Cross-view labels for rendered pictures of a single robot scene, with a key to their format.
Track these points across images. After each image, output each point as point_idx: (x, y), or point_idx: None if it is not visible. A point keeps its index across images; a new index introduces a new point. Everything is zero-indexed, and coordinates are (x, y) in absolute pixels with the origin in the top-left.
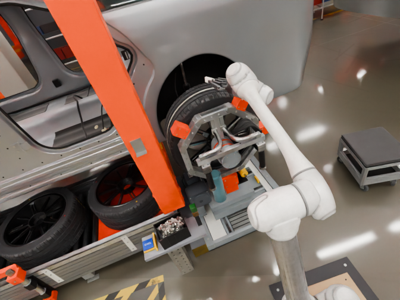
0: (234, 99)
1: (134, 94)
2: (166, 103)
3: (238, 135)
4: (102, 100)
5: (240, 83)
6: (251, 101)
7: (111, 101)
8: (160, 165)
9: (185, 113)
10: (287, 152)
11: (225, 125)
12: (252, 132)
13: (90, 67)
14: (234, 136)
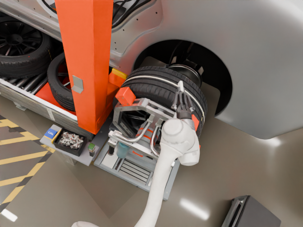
0: None
1: (92, 52)
2: (162, 48)
3: None
4: (61, 32)
5: (166, 141)
6: (158, 164)
7: (70, 39)
8: (89, 105)
9: (141, 88)
10: (143, 219)
11: (160, 126)
12: None
13: (61, 0)
14: (153, 143)
